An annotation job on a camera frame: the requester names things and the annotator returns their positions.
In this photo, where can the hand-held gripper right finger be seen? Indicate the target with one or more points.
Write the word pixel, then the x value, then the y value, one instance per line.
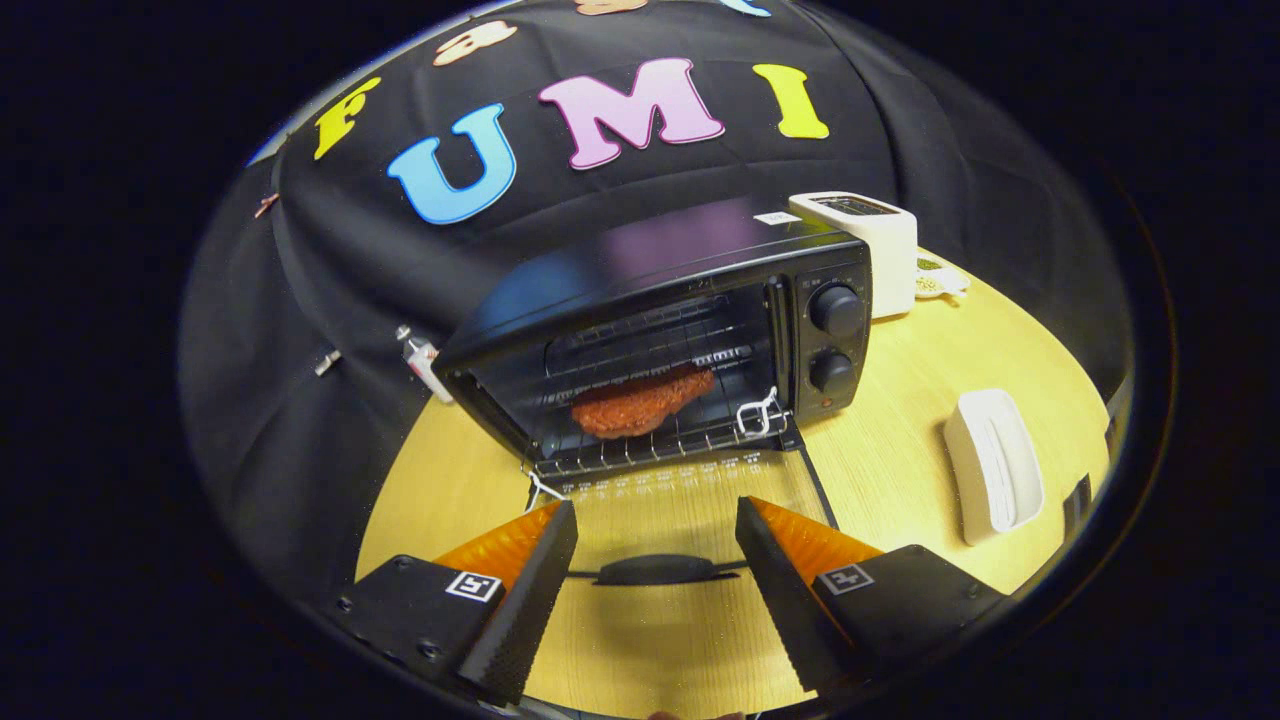
pixel 790 605

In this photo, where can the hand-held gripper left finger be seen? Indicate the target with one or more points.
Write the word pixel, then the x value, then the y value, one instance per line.
pixel 525 610

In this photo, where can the red-brown breaded meat cutlet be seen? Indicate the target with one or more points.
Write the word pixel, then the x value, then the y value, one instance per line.
pixel 635 405

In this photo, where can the black toaster oven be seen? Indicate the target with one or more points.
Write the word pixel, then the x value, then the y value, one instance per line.
pixel 620 265

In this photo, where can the small plate with green food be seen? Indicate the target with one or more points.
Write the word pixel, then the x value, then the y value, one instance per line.
pixel 940 278

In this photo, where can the white bread toaster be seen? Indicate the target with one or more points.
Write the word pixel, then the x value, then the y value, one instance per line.
pixel 885 255

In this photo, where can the white rectangular dish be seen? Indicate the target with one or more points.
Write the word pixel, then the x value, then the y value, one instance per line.
pixel 990 465

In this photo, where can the clear plastic bottle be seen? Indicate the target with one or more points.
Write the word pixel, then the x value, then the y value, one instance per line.
pixel 425 362

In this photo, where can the silver cloth clip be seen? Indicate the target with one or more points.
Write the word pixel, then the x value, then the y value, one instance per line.
pixel 326 362

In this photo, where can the copper cloth clip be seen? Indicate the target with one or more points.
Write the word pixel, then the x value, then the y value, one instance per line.
pixel 265 205

